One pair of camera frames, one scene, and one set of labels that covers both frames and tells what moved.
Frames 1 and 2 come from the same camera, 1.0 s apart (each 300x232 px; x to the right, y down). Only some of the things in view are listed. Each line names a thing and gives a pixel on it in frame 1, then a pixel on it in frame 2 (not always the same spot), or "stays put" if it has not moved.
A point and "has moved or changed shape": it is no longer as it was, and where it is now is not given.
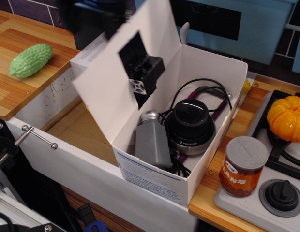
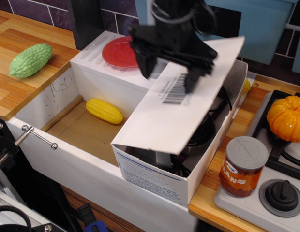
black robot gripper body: x=106 y=16 -> x=177 y=35
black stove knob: x=281 y=198 stays put
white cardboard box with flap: x=163 y=145 has moved or changed shape
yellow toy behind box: x=247 y=87 stays put
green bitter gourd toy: x=31 y=61 stays put
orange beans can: x=241 y=169 stays put
